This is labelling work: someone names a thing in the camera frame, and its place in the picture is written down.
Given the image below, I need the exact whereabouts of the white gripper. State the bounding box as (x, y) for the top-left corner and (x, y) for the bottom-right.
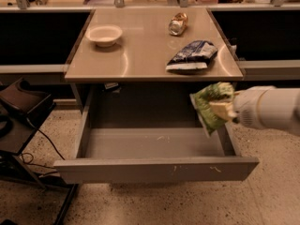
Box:
(209, 86), (274, 129)

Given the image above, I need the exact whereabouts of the green jalapeno chip bag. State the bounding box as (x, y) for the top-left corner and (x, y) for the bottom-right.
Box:
(189, 82), (234, 137)

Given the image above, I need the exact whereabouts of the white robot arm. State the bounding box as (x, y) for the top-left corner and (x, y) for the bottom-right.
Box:
(209, 86), (300, 136)

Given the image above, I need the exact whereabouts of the blue chip bag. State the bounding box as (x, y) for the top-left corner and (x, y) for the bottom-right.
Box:
(166, 40), (218, 70)

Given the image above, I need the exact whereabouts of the steel counter cabinet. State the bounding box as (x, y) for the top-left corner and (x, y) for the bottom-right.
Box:
(65, 7), (243, 114)

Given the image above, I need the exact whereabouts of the grey open drawer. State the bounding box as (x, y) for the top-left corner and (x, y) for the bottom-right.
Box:
(54, 91), (259, 184)

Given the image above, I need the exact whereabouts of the gold soda can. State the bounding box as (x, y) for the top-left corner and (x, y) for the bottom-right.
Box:
(169, 12), (188, 36)

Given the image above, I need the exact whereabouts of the white bowl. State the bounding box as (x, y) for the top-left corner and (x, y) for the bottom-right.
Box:
(85, 25), (123, 48)

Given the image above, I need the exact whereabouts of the black cable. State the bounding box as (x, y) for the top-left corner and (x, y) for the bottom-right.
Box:
(20, 117), (67, 176)

